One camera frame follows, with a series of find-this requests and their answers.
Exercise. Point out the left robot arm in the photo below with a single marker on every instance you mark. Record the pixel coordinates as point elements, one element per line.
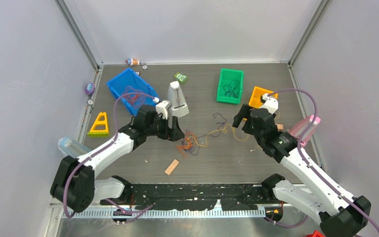
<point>76,185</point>

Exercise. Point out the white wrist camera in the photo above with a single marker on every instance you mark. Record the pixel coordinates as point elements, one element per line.
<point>269,102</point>
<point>163,108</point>

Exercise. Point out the red object at corner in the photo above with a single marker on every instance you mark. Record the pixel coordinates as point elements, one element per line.
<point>316,233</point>

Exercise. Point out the left yellow triangle block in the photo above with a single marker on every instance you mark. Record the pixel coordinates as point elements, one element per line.
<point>100,126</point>

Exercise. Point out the white metronome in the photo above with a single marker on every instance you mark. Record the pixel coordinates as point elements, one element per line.
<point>179,106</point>

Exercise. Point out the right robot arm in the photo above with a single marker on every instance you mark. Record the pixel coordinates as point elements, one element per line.
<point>337,212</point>

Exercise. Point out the pink metronome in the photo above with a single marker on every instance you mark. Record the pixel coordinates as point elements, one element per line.
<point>304,129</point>

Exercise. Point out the blue plastic bin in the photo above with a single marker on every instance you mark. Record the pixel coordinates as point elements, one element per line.
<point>138,91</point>

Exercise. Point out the purple small toy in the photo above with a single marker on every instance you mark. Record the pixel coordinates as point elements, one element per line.
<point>89,89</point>

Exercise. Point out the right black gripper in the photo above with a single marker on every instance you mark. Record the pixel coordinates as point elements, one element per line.
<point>244,113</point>

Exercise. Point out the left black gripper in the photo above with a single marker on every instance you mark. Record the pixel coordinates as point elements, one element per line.
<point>174,133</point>

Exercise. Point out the green plastic bin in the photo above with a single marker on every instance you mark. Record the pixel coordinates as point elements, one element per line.
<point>230,86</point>

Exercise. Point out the blue transparent metronome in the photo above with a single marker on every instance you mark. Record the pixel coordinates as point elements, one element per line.
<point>71,147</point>

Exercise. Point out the tan wooden stick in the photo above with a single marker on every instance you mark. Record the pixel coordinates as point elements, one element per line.
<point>171,167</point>

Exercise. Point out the orange plastic bin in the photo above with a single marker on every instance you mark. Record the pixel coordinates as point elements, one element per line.
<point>255,99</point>

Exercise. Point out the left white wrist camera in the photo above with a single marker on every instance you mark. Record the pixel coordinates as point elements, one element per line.
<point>163,108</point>

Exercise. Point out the green number tile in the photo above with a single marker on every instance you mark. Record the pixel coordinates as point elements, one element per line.
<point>181,78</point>

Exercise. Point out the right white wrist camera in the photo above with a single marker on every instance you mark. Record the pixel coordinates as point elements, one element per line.
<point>269,102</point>

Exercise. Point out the small figurine toy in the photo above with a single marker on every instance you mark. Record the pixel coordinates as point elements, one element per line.
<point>132,62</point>

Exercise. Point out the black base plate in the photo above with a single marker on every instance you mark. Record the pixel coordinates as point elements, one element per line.
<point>197,197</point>

